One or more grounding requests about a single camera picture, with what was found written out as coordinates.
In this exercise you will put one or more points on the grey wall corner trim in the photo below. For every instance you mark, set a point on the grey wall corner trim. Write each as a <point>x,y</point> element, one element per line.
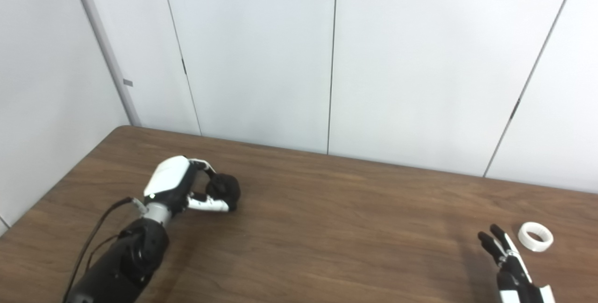
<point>105,46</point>

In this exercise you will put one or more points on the round black part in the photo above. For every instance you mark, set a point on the round black part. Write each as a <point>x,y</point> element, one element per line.
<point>226,188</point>

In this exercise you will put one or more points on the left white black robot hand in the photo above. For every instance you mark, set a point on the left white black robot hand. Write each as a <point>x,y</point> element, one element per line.
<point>166,179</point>

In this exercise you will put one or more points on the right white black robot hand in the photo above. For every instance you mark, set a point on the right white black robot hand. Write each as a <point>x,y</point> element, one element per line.
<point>516,279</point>

